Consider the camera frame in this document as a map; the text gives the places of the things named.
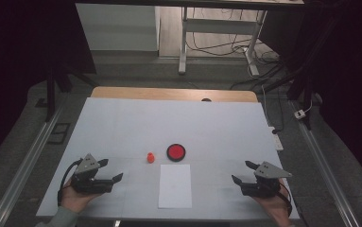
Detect red ink pad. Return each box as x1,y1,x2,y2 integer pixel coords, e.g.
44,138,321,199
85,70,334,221
165,143,187,163

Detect white cabinet panel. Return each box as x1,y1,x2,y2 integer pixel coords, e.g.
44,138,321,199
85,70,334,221
75,3,162,52

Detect person's left hand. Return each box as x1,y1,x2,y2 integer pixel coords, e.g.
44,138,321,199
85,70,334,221
60,179,103,214

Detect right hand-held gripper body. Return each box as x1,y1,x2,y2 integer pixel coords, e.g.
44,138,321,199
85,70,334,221
240,161,293,200

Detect black metal stand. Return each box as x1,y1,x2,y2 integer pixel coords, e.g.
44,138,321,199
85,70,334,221
43,61,99,123
259,18,336,131

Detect white power strip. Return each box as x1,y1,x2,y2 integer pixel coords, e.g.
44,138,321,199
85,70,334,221
267,126,284,152

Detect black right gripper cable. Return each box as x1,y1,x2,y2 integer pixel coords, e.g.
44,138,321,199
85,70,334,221
275,182,294,218

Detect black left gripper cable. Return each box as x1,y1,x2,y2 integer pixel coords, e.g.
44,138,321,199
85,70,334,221
57,158,84,208

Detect dark curtain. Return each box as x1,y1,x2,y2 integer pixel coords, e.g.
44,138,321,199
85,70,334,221
0,0,97,173
258,0,362,192

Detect white paper sheet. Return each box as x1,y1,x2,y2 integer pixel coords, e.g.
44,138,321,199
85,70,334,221
157,164,193,210

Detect black floor cables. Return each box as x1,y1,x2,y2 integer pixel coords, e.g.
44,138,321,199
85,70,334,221
185,8,284,91

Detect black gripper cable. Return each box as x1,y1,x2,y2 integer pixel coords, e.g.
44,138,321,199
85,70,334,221
275,182,294,218
57,158,84,208

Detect black floor plate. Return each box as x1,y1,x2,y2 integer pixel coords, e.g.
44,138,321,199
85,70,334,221
47,122,72,146

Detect metal floor rail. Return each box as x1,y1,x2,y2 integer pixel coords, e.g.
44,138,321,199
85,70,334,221
289,99,361,227
0,102,67,227

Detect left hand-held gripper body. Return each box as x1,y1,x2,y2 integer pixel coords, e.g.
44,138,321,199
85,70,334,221
70,153,114,195

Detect person's right hand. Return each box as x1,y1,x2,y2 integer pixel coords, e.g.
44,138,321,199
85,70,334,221
251,182,294,227

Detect white desk frame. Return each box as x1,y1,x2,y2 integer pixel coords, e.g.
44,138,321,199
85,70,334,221
178,6,268,77

